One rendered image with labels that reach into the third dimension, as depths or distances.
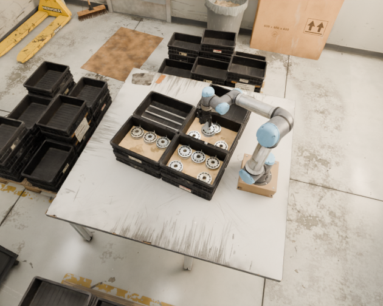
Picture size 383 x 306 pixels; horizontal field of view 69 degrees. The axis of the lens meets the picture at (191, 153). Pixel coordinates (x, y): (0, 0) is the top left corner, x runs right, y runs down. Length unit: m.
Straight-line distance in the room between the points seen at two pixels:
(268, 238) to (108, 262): 1.39
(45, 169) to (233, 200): 1.76
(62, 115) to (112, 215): 1.30
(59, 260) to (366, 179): 3.09
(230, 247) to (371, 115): 2.80
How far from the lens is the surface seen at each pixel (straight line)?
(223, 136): 2.15
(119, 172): 2.15
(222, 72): 3.40
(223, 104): 1.67
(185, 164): 1.98
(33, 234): 2.96
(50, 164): 2.91
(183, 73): 3.52
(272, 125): 1.46
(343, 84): 4.38
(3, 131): 3.06
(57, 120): 2.92
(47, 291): 2.22
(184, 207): 1.97
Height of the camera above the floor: 2.51
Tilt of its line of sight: 55 degrees down
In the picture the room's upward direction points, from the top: 3 degrees clockwise
